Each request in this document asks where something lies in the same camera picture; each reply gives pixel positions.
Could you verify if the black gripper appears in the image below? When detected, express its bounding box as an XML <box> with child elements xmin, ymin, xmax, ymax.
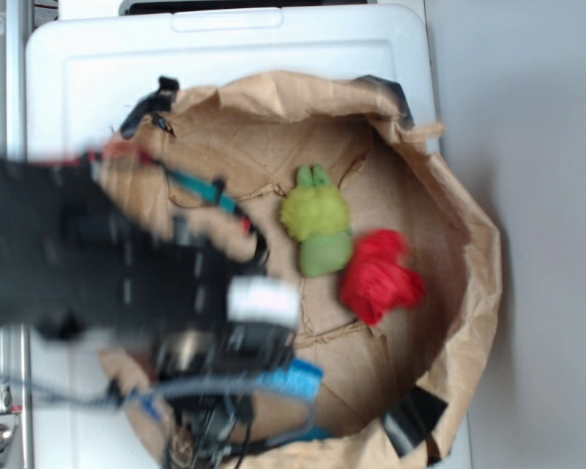
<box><xmin>116</xmin><ymin>215</ymin><xmax>300</xmax><ymax>459</ymax></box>

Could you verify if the blue sponge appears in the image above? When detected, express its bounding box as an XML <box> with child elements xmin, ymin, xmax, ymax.
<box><xmin>257</xmin><ymin>359</ymin><xmax>324</xmax><ymax>402</ymax></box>

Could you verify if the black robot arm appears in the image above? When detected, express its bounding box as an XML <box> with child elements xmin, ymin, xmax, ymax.
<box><xmin>0</xmin><ymin>158</ymin><xmax>300</xmax><ymax>467</ymax></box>

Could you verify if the green plush toy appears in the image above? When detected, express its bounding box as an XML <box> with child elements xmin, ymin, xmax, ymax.
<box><xmin>279</xmin><ymin>164</ymin><xmax>354</xmax><ymax>277</ymax></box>

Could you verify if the blue ball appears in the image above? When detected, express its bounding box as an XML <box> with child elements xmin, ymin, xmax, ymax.
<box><xmin>293</xmin><ymin>426</ymin><xmax>332</xmax><ymax>442</ymax></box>

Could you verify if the red crumpled tissue paper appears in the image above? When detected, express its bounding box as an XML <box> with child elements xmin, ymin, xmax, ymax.
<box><xmin>339</xmin><ymin>229</ymin><xmax>426</xmax><ymax>326</ymax></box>

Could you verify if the brown paper bag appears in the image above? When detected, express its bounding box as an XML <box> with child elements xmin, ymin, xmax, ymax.
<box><xmin>101</xmin><ymin>71</ymin><xmax>502</xmax><ymax>468</ymax></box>

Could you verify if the white plastic bin lid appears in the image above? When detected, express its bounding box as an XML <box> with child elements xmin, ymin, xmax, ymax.
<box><xmin>23</xmin><ymin>4</ymin><xmax>472</xmax><ymax>469</ymax></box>

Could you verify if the grey corrugated cable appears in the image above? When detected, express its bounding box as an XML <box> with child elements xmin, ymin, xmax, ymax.
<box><xmin>0</xmin><ymin>365</ymin><xmax>323</xmax><ymax>441</ymax></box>

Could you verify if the aluminium frame rail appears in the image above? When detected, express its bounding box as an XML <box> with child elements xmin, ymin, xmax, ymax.
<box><xmin>0</xmin><ymin>1</ymin><xmax>34</xmax><ymax>468</ymax></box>

